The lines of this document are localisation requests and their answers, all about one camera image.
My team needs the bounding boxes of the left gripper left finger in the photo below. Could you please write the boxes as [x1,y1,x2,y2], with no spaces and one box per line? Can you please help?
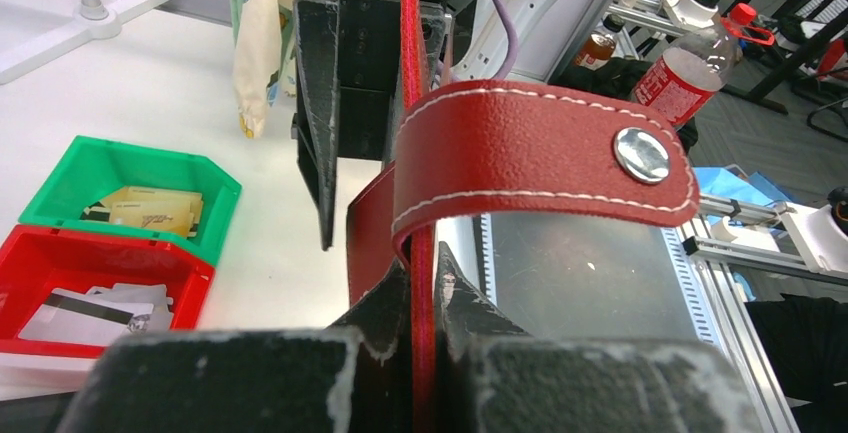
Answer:
[59,264,412,432]

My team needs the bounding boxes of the orange drink bottle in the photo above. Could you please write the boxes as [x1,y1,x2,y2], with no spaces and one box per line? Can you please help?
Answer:
[573,13,625,70]

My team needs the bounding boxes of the white cards in red bin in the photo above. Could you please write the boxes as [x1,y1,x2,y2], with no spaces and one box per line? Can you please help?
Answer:
[18,283,174,347]

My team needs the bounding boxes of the red plastic bin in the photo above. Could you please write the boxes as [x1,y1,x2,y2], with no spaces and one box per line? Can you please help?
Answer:
[1,225,215,359]

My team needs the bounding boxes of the gold cards in green bin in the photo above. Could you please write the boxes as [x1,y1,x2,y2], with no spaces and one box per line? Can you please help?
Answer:
[80,186,204,238]

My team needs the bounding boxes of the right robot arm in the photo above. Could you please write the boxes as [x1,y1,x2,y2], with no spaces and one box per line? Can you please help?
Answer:
[291,0,612,249]

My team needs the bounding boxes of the white hanger rack stand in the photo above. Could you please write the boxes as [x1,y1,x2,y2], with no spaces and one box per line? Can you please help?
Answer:
[1,0,170,84]

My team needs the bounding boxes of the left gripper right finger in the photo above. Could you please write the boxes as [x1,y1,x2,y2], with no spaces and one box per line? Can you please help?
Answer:
[434,243,761,432]

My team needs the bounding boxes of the yellow patterned cloth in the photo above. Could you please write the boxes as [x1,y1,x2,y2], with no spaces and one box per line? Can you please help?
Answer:
[230,0,297,138]

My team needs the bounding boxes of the green plastic bin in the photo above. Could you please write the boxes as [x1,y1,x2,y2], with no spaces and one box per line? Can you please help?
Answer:
[19,136,242,266]

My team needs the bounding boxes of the red leather card holder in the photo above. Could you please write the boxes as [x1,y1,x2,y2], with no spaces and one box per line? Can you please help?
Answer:
[346,0,700,432]

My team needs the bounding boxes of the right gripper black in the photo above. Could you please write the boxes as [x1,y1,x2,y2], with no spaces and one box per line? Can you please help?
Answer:
[294,0,403,251]

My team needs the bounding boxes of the white plastic bin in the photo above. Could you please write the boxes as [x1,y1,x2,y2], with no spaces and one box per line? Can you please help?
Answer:
[1,353,96,401]

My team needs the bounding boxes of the cola bottle red label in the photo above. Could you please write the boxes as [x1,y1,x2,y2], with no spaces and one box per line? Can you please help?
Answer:
[629,3,775,129]

